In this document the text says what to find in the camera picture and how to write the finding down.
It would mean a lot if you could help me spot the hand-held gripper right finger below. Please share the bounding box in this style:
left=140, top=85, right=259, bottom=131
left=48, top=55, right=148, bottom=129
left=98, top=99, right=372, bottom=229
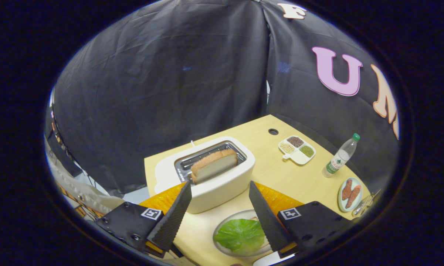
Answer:
left=248, top=181, right=353, bottom=258

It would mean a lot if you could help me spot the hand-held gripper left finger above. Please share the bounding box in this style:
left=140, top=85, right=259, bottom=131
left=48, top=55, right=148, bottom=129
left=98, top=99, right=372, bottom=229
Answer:
left=95, top=181, right=193, bottom=258

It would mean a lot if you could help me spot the green lettuce leaf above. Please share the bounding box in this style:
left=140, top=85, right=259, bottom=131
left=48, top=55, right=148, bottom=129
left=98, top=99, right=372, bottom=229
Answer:
left=214, top=219, right=265, bottom=255

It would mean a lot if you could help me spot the plain bread slice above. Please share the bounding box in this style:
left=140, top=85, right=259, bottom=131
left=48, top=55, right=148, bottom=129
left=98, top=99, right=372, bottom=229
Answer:
left=190, top=149, right=238, bottom=185

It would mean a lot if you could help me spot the round beige plate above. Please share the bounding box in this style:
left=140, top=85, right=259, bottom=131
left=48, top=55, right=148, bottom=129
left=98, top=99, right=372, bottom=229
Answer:
left=212, top=209, right=278, bottom=258

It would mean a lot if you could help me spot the white rounded square plate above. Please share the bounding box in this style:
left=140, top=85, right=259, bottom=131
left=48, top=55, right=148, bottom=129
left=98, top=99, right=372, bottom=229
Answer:
left=252, top=251, right=296, bottom=266

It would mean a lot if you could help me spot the white toaster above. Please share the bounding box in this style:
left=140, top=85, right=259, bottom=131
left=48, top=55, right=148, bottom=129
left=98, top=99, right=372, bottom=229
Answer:
left=155, top=136, right=255, bottom=214

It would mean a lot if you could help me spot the white divided condiment dish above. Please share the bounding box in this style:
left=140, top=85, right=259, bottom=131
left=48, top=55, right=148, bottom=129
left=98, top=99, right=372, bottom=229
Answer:
left=278, top=135, right=316, bottom=166

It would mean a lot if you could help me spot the beige cloth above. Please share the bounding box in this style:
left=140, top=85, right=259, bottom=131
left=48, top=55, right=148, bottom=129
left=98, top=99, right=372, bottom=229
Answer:
left=45, top=148, right=126, bottom=218

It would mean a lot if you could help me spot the clear plastic water bottle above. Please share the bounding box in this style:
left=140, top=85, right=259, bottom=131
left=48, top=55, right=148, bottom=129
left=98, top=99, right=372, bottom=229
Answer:
left=322, top=133, right=360, bottom=178

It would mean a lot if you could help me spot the pale blue oval plate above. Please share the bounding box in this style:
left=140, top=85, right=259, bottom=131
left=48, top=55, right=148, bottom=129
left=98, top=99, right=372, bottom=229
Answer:
left=338, top=177, right=363, bottom=212

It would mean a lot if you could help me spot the black backdrop cloth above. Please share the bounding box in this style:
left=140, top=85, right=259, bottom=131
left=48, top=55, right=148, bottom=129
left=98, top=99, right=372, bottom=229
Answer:
left=46, top=0, right=400, bottom=196

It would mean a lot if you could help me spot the metal wire basket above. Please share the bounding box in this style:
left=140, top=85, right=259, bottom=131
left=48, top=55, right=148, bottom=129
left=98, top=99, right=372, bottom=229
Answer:
left=352, top=189, right=381, bottom=216

